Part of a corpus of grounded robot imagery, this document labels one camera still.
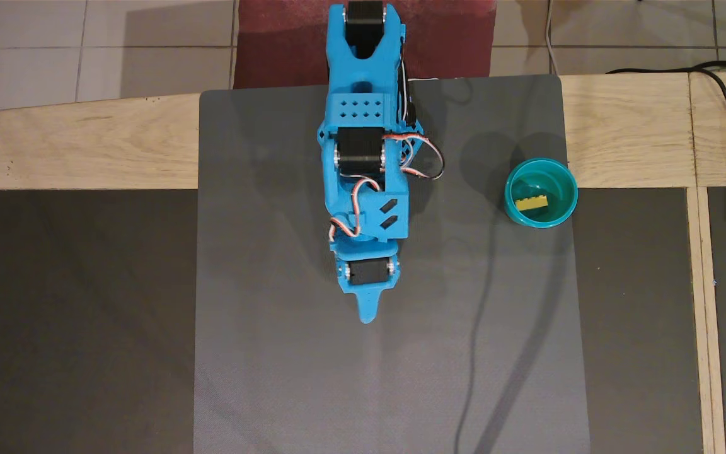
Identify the blue gripper with motor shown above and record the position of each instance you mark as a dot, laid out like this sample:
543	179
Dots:
368	272

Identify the cream lego brick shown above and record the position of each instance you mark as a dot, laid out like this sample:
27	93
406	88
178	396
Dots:
532	203

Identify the green plastic cup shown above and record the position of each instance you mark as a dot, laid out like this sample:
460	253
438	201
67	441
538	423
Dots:
561	183

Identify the dark grey table mat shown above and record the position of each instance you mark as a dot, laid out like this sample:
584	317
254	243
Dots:
338	366

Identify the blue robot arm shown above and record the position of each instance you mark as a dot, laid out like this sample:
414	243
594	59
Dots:
363	107

